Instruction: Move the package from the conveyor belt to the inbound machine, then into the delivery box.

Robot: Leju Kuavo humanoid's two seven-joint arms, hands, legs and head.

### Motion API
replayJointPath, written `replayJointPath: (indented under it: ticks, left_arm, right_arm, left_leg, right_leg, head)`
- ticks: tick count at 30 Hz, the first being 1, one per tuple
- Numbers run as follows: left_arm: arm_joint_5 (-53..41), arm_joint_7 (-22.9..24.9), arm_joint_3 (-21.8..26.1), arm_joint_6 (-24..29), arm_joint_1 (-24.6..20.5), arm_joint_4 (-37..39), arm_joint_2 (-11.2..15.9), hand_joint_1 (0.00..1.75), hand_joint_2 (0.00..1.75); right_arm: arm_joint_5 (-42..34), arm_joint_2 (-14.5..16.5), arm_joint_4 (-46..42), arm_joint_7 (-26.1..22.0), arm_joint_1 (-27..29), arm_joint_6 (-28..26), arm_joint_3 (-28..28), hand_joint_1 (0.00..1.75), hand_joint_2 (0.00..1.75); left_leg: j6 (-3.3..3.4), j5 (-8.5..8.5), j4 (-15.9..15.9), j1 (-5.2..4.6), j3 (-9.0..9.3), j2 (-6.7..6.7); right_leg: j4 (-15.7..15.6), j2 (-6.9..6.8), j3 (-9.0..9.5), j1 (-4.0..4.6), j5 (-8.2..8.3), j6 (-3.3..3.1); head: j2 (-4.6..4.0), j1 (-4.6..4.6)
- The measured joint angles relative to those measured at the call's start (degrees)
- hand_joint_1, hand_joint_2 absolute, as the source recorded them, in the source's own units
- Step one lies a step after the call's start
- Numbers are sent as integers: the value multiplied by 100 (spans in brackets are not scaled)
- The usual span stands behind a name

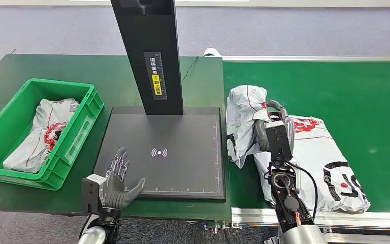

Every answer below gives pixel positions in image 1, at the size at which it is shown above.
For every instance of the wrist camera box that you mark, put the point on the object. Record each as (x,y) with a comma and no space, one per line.
(278,139)
(90,193)

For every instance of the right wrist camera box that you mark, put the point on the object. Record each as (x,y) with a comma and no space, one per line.
(278,139)

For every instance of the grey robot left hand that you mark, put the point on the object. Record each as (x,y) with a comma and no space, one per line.
(114,195)

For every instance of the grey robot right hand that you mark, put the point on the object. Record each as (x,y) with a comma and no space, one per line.
(261,134)

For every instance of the large white mailer package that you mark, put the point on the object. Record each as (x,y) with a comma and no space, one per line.
(319,158)

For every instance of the green plastic crate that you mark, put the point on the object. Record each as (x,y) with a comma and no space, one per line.
(77,141)

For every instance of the black scanner column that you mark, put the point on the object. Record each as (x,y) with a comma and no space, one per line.
(151,33)

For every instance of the black scanner base plate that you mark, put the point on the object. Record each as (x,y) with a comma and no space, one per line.
(188,168)

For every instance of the white red-printed mailer package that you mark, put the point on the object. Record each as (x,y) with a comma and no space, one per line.
(43,134)

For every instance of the metal connector ports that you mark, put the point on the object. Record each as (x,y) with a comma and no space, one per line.
(217,227)

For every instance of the small white mailer package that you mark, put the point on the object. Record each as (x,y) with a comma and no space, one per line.
(245,114)

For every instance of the green conveyor belt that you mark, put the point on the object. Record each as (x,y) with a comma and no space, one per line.
(349,101)

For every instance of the white round object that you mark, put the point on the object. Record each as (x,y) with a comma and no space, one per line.
(212,52)

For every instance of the black yellow column label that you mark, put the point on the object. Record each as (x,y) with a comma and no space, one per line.
(155,75)

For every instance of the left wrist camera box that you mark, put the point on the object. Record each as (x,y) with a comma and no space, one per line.
(90,193)

